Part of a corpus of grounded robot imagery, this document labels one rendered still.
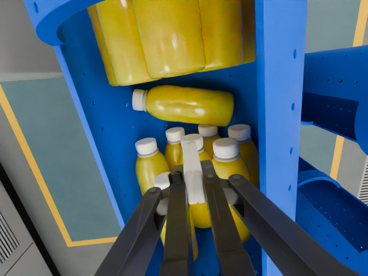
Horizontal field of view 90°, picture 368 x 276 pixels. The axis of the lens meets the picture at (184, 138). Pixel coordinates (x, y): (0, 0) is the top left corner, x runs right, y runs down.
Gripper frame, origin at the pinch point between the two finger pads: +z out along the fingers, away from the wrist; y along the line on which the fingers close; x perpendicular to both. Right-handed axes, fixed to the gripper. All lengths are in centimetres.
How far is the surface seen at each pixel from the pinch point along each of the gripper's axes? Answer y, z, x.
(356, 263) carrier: 44, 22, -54
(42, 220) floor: -147, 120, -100
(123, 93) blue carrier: -10.6, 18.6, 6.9
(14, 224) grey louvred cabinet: -153, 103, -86
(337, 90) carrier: 38.5, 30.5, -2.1
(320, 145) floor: 103, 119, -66
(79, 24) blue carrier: -12.7, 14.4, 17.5
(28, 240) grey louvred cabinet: -154, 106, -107
